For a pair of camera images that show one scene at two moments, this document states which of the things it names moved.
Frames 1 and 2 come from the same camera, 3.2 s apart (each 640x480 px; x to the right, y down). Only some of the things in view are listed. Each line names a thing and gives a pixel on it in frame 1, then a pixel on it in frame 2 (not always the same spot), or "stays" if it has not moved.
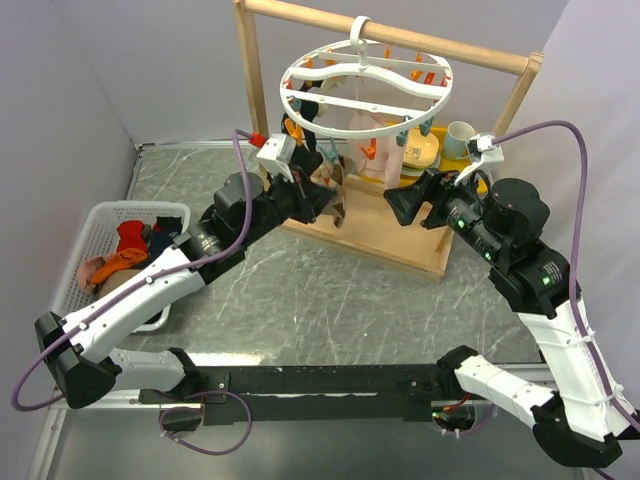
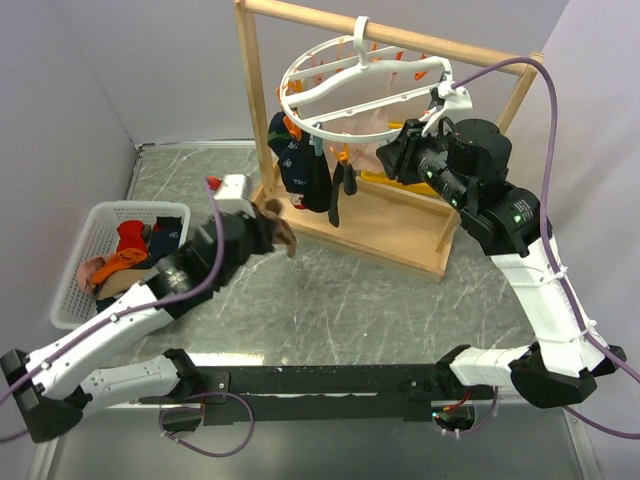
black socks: (309, 109) → (345, 174)
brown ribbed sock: (116, 278) stays
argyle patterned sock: (332, 175) → (282, 230)
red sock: (131, 235) stays
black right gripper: (435, 186) → (397, 157)
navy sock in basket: (162, 239) stays
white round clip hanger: (365, 89) stays
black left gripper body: (285, 200) → (255, 240)
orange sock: (117, 261) stays
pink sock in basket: (86, 272) stays
